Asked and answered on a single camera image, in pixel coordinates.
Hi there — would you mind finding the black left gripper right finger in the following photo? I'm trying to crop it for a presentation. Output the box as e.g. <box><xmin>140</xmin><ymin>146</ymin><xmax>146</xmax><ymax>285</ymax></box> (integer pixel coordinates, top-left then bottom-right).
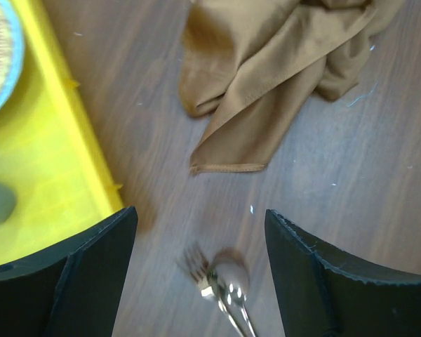
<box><xmin>265</xmin><ymin>209</ymin><xmax>421</xmax><ymax>336</ymax></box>

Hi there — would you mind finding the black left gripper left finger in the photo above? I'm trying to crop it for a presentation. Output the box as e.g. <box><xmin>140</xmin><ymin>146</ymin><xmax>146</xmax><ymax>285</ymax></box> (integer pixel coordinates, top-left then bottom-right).
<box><xmin>0</xmin><ymin>206</ymin><xmax>138</xmax><ymax>336</ymax></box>

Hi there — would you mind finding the brown cloth napkin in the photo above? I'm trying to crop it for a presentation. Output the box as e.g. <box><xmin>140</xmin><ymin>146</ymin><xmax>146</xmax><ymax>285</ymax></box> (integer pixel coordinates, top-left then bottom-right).
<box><xmin>178</xmin><ymin>1</ymin><xmax>403</xmax><ymax>174</ymax></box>

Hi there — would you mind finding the rose gold spoon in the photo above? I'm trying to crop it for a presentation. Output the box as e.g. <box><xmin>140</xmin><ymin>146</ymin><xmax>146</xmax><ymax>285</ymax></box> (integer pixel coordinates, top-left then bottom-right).
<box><xmin>208</xmin><ymin>247</ymin><xmax>258</xmax><ymax>336</ymax></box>

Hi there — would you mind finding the yellow plastic tray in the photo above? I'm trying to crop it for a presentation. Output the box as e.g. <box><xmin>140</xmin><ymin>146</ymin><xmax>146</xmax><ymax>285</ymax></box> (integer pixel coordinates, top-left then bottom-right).
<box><xmin>0</xmin><ymin>1</ymin><xmax>123</xmax><ymax>265</ymax></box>

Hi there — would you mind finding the woven round coaster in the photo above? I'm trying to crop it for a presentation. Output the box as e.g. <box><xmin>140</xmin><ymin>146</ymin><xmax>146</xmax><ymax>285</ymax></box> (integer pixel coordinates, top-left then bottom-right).
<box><xmin>0</xmin><ymin>1</ymin><xmax>25</xmax><ymax>109</ymax></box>

